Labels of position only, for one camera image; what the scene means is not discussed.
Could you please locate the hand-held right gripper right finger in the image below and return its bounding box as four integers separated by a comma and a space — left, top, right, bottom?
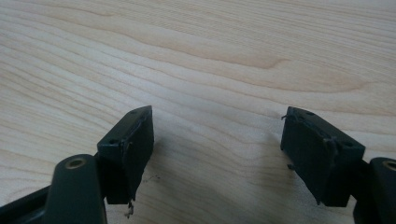
279, 105, 366, 208

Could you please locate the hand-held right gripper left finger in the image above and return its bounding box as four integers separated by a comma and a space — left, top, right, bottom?
94, 105, 155, 218

